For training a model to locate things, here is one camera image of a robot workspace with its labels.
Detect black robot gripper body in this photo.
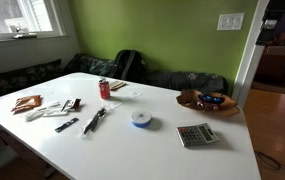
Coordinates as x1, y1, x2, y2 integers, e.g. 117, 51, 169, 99
262, 0, 285, 34

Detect brown wooden furniture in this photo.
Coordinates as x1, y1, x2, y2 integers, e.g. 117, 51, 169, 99
255, 31, 285, 84

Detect black sunglasses with red lenses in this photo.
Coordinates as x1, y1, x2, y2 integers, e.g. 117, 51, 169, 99
197, 93, 226, 105

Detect dark floral back cushion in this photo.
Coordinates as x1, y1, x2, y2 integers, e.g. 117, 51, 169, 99
145, 70, 230, 96

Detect brown wooden leaf bowl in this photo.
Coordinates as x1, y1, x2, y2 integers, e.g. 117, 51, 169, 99
176, 88, 241, 117

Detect grey desk calculator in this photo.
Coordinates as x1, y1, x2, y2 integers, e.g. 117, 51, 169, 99
176, 122, 221, 148

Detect black backpack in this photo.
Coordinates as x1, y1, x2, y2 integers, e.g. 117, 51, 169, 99
110, 49, 147, 83

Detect white paper sheet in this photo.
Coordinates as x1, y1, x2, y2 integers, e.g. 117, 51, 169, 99
109, 80, 127, 91
110, 90, 143, 110

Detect blue and white tape roll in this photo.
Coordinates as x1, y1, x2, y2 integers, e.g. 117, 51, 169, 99
130, 109, 153, 129

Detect red soda can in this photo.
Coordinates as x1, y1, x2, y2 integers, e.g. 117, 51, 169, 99
98, 78, 112, 100

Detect dark floral short cushion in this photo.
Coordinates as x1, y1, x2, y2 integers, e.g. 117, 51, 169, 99
63, 53, 116, 78

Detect black pens in plastic bag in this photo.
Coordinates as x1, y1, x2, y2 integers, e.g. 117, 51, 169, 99
80, 106, 110, 138

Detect dark snack packet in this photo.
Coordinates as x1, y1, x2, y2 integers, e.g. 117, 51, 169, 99
60, 98, 82, 113

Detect black flat strip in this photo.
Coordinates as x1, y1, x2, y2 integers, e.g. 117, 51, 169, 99
54, 117, 80, 134

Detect small object on windowsill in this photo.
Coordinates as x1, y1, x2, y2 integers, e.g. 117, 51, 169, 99
11, 24, 38, 40

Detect white framed window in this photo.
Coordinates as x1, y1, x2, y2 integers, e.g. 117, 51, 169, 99
0, 0, 65, 43

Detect white oval packet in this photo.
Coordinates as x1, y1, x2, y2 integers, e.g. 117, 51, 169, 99
24, 109, 46, 122

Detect orange snack packet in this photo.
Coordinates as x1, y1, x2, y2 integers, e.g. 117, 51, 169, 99
11, 94, 43, 114

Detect dark floral long cushion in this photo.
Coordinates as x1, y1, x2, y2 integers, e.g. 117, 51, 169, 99
0, 59, 63, 101

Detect white light switch plate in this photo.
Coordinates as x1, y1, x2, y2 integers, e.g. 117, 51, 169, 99
216, 12, 246, 32

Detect black floor cable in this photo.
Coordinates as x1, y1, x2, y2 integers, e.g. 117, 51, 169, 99
254, 150, 285, 173

